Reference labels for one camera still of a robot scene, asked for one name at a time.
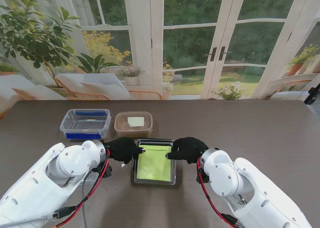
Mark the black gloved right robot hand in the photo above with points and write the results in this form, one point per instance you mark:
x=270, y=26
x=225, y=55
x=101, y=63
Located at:
x=190, y=149

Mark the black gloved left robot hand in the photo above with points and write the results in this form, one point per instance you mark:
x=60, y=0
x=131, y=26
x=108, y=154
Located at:
x=123, y=149

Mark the brown translucent container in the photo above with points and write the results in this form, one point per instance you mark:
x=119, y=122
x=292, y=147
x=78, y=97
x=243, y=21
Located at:
x=133, y=135

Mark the small clear lid white label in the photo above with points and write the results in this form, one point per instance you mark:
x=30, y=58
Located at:
x=136, y=121

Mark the black plastic container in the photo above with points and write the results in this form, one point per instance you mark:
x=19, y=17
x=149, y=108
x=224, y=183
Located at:
x=155, y=140

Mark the clear lid with green sheet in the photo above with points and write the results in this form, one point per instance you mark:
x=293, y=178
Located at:
x=155, y=165

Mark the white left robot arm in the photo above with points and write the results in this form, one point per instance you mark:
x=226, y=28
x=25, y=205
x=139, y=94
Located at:
x=45, y=183

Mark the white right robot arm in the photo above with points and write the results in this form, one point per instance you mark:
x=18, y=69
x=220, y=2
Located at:
x=245, y=188

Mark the clear container with blue clips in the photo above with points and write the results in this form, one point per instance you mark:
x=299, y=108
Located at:
x=85, y=120

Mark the black tripod stand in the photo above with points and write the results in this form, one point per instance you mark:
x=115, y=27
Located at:
x=312, y=94

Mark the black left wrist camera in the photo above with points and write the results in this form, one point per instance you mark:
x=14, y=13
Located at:
x=108, y=172

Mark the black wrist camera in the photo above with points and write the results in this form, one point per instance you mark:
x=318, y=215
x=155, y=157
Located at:
x=201, y=178
x=108, y=172

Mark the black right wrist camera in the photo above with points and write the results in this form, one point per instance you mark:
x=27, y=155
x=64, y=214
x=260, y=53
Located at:
x=201, y=178

